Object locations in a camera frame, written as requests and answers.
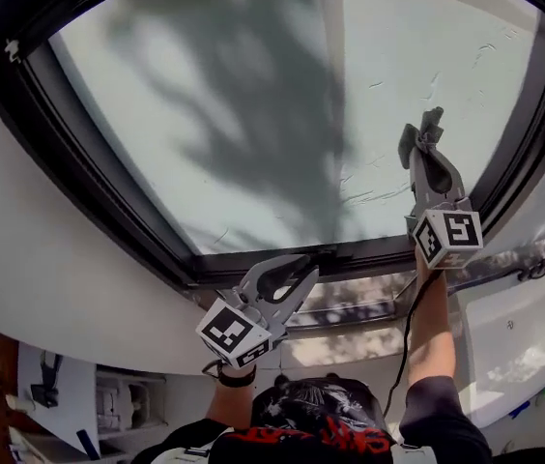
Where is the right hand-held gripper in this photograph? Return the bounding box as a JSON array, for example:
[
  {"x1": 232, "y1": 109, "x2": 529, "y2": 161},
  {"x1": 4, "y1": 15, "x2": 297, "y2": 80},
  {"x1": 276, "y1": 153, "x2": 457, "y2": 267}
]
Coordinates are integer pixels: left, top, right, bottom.
[{"x1": 405, "y1": 148, "x2": 484, "y2": 271}]

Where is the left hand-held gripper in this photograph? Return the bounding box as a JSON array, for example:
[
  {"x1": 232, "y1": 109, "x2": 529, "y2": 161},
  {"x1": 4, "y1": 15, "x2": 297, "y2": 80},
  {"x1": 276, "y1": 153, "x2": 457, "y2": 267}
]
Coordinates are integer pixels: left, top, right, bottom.
[{"x1": 195, "y1": 253, "x2": 321, "y2": 371}]

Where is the grey cloth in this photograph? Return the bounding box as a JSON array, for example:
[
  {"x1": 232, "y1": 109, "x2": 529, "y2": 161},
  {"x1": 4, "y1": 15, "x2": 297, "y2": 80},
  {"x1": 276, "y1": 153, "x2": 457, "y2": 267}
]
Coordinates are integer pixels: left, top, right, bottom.
[{"x1": 397, "y1": 106, "x2": 445, "y2": 171}]

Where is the frosted window glass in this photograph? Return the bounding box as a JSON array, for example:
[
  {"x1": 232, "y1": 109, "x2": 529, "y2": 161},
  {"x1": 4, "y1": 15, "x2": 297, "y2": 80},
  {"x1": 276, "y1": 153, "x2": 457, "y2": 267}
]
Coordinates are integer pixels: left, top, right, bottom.
[{"x1": 25, "y1": 0, "x2": 545, "y2": 256}]

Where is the person's left forearm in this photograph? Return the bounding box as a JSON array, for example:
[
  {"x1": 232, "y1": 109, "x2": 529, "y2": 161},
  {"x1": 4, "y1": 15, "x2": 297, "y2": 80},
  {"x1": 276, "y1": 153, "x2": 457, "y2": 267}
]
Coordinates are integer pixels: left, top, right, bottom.
[{"x1": 204, "y1": 374, "x2": 257, "y2": 429}]

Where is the person's right forearm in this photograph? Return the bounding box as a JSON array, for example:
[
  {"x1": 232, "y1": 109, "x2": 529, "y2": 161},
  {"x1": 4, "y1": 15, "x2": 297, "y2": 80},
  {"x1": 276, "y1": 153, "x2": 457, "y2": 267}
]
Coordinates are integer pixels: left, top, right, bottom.
[{"x1": 406, "y1": 253, "x2": 458, "y2": 389}]

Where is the glossy stone window sill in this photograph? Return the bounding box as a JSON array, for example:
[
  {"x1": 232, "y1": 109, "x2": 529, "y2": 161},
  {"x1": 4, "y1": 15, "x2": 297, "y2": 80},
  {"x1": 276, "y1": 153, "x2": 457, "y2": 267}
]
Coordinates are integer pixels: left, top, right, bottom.
[{"x1": 214, "y1": 253, "x2": 545, "y2": 371}]

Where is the black wristband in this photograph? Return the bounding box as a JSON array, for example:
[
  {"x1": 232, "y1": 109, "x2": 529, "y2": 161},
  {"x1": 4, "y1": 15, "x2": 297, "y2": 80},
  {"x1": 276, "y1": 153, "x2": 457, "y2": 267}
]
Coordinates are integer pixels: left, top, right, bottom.
[{"x1": 216, "y1": 362, "x2": 258, "y2": 389}]

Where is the black red printed t-shirt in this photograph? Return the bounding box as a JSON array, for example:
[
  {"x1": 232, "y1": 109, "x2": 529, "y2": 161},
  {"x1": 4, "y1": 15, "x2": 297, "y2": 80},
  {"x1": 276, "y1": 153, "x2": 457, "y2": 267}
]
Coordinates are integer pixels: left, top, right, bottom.
[{"x1": 144, "y1": 374, "x2": 494, "y2": 464}]

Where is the white shelf unit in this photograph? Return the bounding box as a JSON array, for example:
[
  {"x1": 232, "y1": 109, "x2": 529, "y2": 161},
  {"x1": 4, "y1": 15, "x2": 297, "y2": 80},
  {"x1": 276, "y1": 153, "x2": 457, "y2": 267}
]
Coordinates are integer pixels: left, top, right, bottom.
[{"x1": 94, "y1": 364, "x2": 170, "y2": 442}]

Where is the white bathtub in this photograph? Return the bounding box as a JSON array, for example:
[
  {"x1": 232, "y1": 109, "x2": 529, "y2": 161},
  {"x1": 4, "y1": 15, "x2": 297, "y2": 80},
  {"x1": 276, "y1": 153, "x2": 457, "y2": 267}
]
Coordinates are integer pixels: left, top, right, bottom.
[{"x1": 450, "y1": 239, "x2": 545, "y2": 429}]

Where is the white chest harness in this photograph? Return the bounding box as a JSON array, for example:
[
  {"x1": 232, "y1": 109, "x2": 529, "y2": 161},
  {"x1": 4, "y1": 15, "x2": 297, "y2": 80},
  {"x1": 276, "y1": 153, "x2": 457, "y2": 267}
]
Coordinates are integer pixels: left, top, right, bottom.
[{"x1": 149, "y1": 442, "x2": 439, "y2": 464}]

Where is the black-framed window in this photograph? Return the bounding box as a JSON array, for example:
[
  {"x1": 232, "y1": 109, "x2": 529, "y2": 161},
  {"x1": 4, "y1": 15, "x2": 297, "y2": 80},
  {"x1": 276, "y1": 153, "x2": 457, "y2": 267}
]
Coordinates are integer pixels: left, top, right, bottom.
[{"x1": 0, "y1": 0, "x2": 545, "y2": 292}]

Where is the white side table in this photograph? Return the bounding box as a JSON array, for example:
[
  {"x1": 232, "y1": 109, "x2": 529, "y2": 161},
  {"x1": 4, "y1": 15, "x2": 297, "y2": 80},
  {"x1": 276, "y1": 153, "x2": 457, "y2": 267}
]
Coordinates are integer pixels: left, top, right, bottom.
[{"x1": 15, "y1": 340, "x2": 102, "y2": 453}]

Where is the dark blue slim case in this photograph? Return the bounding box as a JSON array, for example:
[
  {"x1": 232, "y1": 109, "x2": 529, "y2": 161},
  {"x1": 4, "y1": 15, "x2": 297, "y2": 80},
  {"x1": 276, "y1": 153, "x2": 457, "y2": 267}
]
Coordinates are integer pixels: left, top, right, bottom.
[{"x1": 76, "y1": 428, "x2": 103, "y2": 461}]

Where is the black phone holder stand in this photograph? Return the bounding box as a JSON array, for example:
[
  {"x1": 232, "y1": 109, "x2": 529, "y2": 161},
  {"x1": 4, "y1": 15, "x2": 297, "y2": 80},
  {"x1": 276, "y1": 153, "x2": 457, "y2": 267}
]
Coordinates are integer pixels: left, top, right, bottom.
[{"x1": 30, "y1": 350, "x2": 64, "y2": 409}]

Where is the white paper cup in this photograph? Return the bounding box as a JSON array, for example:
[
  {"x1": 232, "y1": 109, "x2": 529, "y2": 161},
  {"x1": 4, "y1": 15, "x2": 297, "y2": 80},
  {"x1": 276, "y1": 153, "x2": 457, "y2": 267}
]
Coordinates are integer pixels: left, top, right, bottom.
[{"x1": 5, "y1": 393, "x2": 32, "y2": 413}]

